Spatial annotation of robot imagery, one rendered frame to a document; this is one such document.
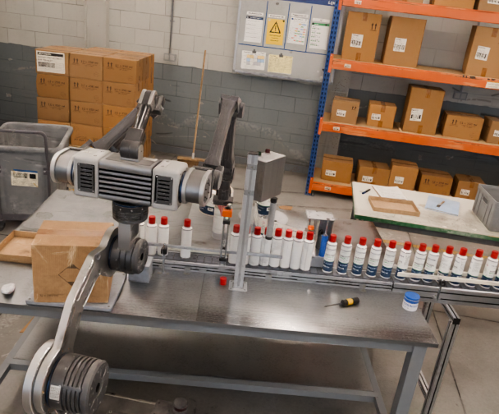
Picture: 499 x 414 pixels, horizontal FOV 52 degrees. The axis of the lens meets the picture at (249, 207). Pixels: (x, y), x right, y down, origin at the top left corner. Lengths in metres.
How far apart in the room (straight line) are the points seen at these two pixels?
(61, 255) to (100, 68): 3.79
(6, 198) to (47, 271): 2.62
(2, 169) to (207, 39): 3.31
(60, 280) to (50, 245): 0.16
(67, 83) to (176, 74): 1.70
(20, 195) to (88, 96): 1.59
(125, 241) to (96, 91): 3.98
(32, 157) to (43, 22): 3.42
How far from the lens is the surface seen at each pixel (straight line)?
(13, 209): 4.86
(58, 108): 6.05
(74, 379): 1.79
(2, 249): 2.83
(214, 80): 6.95
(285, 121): 6.89
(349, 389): 2.99
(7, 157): 4.67
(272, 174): 2.28
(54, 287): 2.29
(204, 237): 2.82
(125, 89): 5.75
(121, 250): 2.02
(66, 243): 2.21
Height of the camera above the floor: 2.11
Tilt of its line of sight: 22 degrees down
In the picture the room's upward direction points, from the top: 7 degrees clockwise
